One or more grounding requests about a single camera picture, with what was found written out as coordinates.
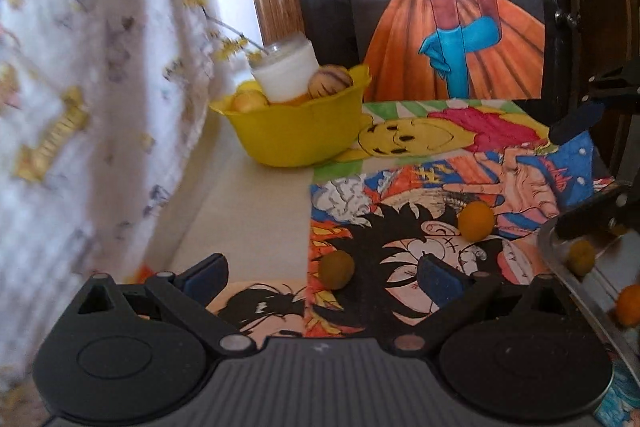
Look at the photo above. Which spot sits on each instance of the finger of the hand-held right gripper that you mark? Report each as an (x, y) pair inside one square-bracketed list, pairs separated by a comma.
[(575, 122), (595, 212)]

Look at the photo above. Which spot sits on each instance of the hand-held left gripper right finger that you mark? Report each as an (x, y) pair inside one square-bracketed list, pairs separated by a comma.
[(440, 282)]

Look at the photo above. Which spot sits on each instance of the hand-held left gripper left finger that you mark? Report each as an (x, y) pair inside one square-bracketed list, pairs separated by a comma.
[(202, 277)]

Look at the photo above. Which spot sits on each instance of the small yellow brown fruit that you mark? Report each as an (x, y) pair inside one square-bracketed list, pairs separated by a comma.
[(581, 255)]

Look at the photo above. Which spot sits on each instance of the metal tray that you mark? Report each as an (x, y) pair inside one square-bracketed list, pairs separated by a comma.
[(595, 287)]

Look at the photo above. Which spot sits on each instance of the orange mandarin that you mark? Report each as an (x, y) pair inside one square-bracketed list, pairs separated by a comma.
[(629, 305)]

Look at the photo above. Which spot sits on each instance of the small orange kumquat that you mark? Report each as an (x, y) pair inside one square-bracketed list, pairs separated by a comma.
[(476, 220)]

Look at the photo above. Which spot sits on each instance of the colourful cartoon printed mat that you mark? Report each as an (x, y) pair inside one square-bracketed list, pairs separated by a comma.
[(400, 217)]

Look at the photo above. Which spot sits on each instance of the small olive green fruit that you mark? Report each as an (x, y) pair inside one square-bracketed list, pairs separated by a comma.
[(336, 270)]

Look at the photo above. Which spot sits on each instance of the metal cabinet knob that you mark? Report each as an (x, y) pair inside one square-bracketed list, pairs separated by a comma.
[(565, 17)]

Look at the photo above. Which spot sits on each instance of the poster of orange dress figure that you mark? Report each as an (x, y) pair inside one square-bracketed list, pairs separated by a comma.
[(450, 7)]

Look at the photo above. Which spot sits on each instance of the yellow plastic bowl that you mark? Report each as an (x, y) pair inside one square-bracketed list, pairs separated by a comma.
[(295, 132)]

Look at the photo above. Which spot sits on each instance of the white patterned curtain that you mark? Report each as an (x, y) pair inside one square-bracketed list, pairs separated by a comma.
[(90, 82)]

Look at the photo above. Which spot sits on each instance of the white jar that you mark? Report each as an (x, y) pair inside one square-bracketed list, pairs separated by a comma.
[(287, 67)]

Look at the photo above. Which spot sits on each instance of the small striped pepino melon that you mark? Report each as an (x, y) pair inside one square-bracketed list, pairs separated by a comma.
[(330, 82)]

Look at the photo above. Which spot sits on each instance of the yellow flower sprig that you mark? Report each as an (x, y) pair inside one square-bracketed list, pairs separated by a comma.
[(235, 42)]

